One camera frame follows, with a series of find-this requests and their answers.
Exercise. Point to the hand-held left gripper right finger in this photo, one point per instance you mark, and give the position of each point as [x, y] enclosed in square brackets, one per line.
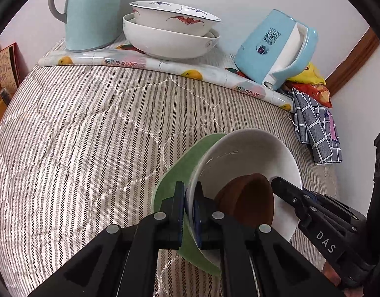
[197, 219]

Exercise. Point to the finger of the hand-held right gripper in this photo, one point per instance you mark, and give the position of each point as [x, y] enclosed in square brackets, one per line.
[285, 191]

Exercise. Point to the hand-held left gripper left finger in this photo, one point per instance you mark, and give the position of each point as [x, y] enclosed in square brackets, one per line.
[179, 210]

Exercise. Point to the green square plate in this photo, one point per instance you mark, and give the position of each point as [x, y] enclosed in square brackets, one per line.
[174, 173]

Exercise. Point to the brown bowl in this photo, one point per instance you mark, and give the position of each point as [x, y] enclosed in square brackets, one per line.
[248, 201]

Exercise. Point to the plain white bowl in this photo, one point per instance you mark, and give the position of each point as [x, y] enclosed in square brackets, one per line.
[248, 154]

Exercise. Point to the person's right hand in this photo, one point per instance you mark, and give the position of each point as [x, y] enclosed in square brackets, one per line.
[332, 273]

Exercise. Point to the grey checked cloth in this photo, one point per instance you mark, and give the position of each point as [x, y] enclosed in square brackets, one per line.
[316, 130]

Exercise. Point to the red chip bag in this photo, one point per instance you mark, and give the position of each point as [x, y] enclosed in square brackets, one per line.
[319, 94]

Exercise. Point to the striped quilt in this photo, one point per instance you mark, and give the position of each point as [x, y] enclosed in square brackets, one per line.
[84, 136]

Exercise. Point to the yellow chip bag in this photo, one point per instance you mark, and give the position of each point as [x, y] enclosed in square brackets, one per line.
[310, 74]

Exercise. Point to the light blue electric kettle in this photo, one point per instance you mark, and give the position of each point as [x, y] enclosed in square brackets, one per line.
[264, 52]

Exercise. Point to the fruit print tablecloth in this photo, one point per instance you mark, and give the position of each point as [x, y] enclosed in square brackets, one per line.
[165, 65]

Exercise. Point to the large white grey-patterned bowl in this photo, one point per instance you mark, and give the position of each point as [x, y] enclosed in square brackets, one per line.
[165, 45]

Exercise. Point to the blue and red patterned bowl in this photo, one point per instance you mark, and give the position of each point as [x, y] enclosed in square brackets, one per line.
[174, 21]

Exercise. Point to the light blue thermos jug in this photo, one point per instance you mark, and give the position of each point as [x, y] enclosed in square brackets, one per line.
[91, 15]

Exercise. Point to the wooden door frame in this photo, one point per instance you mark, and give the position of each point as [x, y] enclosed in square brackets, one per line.
[354, 60]

